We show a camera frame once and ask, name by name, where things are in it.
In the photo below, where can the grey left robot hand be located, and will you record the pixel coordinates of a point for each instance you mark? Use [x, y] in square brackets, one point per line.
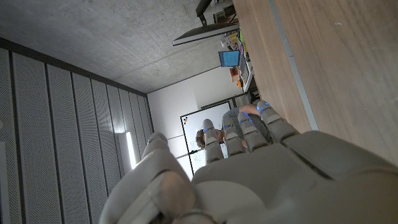
[264, 183]

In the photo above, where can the orange box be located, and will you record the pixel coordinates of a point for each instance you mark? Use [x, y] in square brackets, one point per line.
[234, 73]

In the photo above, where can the person in grey shirt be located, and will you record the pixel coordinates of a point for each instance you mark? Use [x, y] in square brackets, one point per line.
[248, 109]

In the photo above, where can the black framed whiteboard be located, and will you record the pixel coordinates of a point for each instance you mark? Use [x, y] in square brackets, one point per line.
[196, 124]

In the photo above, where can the black computer monitor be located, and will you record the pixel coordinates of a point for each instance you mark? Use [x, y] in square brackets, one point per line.
[205, 33]

